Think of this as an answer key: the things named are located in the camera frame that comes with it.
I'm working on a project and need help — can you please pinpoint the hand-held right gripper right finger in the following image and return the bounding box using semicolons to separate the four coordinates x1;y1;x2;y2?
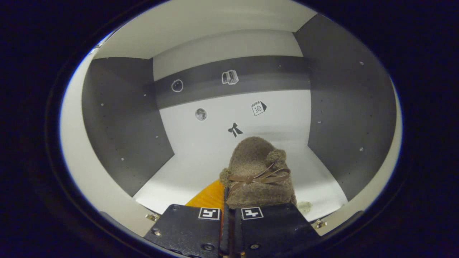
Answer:
228;202;321;257

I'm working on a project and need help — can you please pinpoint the brown fuzzy shoe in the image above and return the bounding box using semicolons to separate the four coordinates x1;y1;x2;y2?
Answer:
219;136;297;210

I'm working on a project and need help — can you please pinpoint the grey cabinet door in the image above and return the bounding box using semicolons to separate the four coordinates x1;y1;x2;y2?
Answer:
59;50;155;237
319;82;403;236

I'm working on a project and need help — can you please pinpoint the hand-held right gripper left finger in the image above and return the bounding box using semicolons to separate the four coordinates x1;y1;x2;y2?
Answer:
143;179;227;258

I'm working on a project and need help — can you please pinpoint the grey shoe cabinet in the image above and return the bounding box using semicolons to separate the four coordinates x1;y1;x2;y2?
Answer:
81;0;397;224

